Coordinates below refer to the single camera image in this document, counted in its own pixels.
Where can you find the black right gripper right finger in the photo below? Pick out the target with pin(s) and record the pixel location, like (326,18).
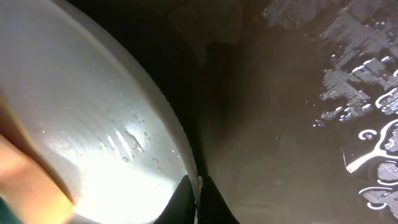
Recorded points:
(213,208)

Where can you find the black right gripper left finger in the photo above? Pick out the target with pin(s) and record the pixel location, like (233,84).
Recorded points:
(181,206)

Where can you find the white round plate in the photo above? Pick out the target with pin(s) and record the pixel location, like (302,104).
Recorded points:
(90,111)

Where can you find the yellow green sponge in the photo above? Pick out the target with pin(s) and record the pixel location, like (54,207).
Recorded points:
(30,187)

